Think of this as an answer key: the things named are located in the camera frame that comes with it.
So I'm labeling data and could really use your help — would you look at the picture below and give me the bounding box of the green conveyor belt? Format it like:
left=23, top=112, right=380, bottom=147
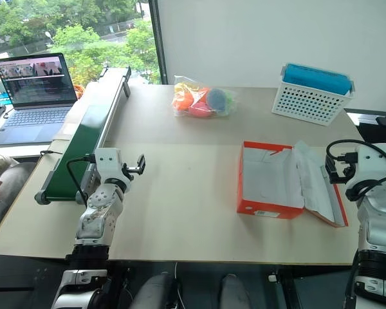
left=34, top=65, right=132, bottom=206

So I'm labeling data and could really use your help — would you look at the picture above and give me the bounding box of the clear bag of colourful toys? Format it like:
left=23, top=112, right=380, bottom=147
left=171, top=75, right=239, bottom=120

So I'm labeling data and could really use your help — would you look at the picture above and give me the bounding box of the white perforated plastic basket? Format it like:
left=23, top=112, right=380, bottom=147
left=271, top=63, right=355, bottom=127

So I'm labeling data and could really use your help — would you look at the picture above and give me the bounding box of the dark rounded grey shape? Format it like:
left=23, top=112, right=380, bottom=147
left=131, top=272, right=178, bottom=309

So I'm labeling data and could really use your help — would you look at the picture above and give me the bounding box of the dark window frame post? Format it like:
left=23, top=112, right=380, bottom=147
left=147, top=0, right=169, bottom=85

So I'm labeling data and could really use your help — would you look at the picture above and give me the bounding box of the open blue-grey laptop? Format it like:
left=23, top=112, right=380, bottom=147
left=0, top=52, right=78, bottom=148

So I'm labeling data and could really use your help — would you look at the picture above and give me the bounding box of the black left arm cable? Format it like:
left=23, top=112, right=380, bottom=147
left=66, top=154, right=96, bottom=207

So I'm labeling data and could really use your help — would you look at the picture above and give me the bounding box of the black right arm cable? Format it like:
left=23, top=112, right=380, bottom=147
left=325, top=138, right=386, bottom=202

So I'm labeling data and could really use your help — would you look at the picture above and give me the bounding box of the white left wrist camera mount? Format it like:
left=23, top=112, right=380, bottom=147
left=94, top=147, right=124, bottom=177

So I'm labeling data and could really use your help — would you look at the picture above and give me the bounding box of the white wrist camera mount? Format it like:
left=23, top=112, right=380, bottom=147
left=94, top=147, right=124, bottom=177
left=353, top=143, right=386, bottom=182

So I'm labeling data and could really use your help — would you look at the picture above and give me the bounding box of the blue pack in basket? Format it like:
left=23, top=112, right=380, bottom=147
left=282, top=63, right=355, bottom=97

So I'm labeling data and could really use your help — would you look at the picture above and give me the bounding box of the white tissue paper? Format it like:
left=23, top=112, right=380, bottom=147
left=293, top=140, right=338, bottom=223

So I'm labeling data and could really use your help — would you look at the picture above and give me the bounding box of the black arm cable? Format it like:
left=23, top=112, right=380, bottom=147
left=66, top=154, right=96, bottom=207
left=325, top=138, right=386, bottom=202

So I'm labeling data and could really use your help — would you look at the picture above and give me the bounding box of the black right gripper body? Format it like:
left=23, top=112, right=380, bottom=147
left=324, top=156, right=355, bottom=185

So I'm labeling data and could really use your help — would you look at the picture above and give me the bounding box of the bystander grey trouser leg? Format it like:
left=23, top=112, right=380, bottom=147
left=0, top=162, right=37, bottom=233

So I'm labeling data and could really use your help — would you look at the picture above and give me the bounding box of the orange shoe box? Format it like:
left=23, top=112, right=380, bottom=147
left=236, top=140, right=349, bottom=229

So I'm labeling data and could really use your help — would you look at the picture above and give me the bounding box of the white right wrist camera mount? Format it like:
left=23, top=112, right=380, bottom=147
left=353, top=143, right=386, bottom=182

